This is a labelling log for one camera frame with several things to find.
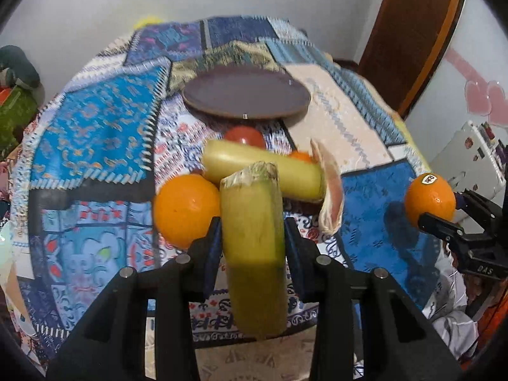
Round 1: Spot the brown wooden wardrobe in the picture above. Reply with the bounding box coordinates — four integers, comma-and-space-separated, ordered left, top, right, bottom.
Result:
358, 0, 464, 117

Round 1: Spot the yellow plush object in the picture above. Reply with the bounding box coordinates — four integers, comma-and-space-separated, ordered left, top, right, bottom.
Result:
133, 16, 164, 30

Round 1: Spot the blue patchwork bedspread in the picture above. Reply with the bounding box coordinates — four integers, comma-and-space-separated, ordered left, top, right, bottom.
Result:
10, 16, 438, 370

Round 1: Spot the orange without sticker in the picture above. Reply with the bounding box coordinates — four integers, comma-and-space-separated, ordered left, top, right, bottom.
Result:
152, 174, 220, 250

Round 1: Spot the white sliding wardrobe door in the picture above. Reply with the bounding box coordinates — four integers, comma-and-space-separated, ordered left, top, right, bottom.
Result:
405, 0, 507, 163

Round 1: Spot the dark purple round plate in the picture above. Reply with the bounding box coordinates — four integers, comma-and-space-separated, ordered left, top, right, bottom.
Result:
182, 65, 311, 120

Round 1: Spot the grey plush pillow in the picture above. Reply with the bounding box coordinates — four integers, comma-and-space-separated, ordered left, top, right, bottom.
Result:
0, 45, 40, 90

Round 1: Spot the pomelo peel segment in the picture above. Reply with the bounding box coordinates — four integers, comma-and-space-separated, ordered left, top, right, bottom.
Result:
310, 138, 344, 235

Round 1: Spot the red tomato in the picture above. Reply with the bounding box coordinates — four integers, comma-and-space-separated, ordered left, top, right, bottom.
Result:
223, 126, 266, 149

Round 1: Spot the orange with sticker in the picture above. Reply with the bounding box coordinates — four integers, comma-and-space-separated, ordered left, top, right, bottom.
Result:
404, 173, 456, 227

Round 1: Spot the orange sleeved forearm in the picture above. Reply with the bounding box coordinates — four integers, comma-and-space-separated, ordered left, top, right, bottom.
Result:
465, 275, 507, 356

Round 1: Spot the yellow sugarcane piece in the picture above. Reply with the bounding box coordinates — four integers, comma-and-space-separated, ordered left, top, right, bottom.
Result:
201, 139, 325, 202
220, 164, 288, 340

